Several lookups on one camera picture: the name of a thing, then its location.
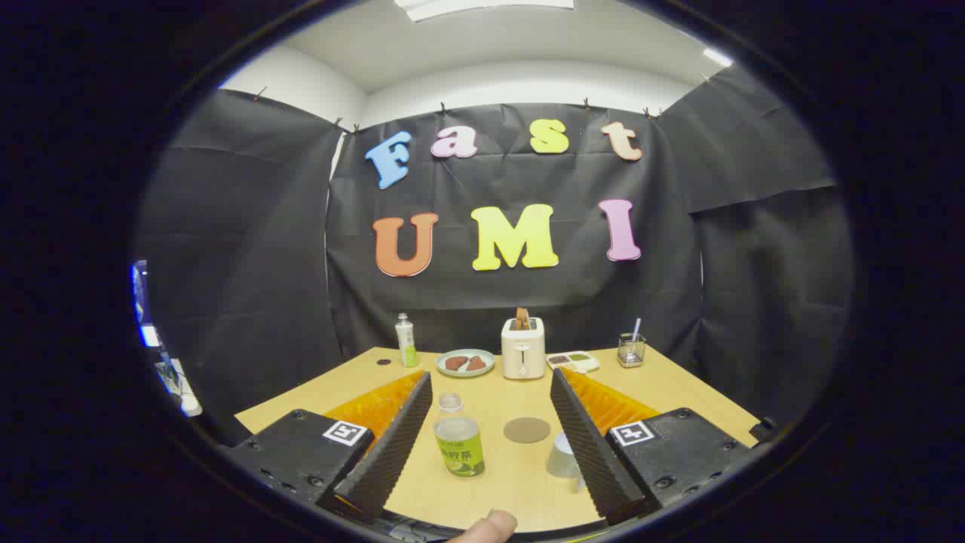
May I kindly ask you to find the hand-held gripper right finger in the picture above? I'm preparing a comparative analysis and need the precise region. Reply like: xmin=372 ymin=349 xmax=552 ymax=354
xmin=549 ymin=367 xmax=755 ymax=526

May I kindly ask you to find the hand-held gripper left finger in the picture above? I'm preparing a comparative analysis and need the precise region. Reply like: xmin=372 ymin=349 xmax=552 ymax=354
xmin=230 ymin=370 xmax=434 ymax=525

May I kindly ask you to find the pale blue cup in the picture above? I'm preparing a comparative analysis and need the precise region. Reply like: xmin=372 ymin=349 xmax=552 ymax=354
xmin=546 ymin=431 xmax=587 ymax=492

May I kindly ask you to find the round brown coaster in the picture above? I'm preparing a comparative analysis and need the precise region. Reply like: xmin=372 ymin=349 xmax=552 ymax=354
xmin=503 ymin=417 xmax=552 ymax=444

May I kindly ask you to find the green label juice bottle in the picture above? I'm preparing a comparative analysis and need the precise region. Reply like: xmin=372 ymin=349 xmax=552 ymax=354
xmin=433 ymin=392 xmax=486 ymax=478

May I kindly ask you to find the small white green bottle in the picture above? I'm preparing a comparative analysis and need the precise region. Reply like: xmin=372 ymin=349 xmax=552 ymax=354
xmin=395 ymin=313 xmax=418 ymax=368

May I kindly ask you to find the wooden table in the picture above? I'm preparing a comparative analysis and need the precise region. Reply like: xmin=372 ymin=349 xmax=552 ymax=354
xmin=234 ymin=346 xmax=762 ymax=533

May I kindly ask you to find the white divided snack tray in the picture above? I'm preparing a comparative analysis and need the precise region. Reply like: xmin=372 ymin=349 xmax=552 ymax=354
xmin=546 ymin=351 xmax=601 ymax=374

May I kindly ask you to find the clear glass tumbler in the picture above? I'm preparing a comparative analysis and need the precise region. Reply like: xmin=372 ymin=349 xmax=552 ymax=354
xmin=617 ymin=333 xmax=647 ymax=368

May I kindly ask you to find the pale green plate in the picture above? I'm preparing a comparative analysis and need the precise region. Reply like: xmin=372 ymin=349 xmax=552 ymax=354
xmin=436 ymin=348 xmax=496 ymax=378

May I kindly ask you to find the white toaster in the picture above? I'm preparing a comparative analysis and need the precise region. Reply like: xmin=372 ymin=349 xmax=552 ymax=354
xmin=501 ymin=318 xmax=546 ymax=380

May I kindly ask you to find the white object beside table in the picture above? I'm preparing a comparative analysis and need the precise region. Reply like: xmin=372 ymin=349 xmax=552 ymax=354
xmin=156 ymin=358 xmax=203 ymax=417

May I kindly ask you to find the blue lit screen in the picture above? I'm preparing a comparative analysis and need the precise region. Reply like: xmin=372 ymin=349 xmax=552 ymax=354
xmin=132 ymin=260 xmax=161 ymax=348

